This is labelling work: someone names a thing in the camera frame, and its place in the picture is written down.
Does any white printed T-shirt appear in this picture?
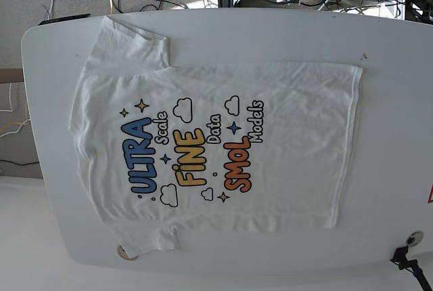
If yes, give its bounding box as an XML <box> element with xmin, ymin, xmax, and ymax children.
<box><xmin>69</xmin><ymin>17</ymin><xmax>363</xmax><ymax>256</ymax></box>

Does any silver table grommet left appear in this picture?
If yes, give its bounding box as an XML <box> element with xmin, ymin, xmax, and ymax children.
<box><xmin>116</xmin><ymin>245</ymin><xmax>139</xmax><ymax>261</ymax></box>

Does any silver table grommet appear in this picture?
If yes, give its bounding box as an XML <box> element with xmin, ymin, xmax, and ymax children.
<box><xmin>406</xmin><ymin>231</ymin><xmax>424</xmax><ymax>247</ymax></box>
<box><xmin>116</xmin><ymin>245</ymin><xmax>139</xmax><ymax>261</ymax></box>

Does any black flat bar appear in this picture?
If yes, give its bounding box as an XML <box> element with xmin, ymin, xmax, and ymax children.
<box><xmin>37</xmin><ymin>13</ymin><xmax>91</xmax><ymax>26</ymax></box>

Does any red warning sticker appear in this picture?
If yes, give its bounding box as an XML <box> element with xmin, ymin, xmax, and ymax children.
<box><xmin>428</xmin><ymin>185</ymin><xmax>433</xmax><ymax>204</ymax></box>

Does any silver table grommet right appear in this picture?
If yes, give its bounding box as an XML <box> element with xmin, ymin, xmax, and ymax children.
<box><xmin>406</xmin><ymin>231</ymin><xmax>424</xmax><ymax>247</ymax></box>

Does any white floor cable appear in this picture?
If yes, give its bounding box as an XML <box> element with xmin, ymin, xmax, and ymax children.
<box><xmin>0</xmin><ymin>81</ymin><xmax>24</xmax><ymax>113</ymax></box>

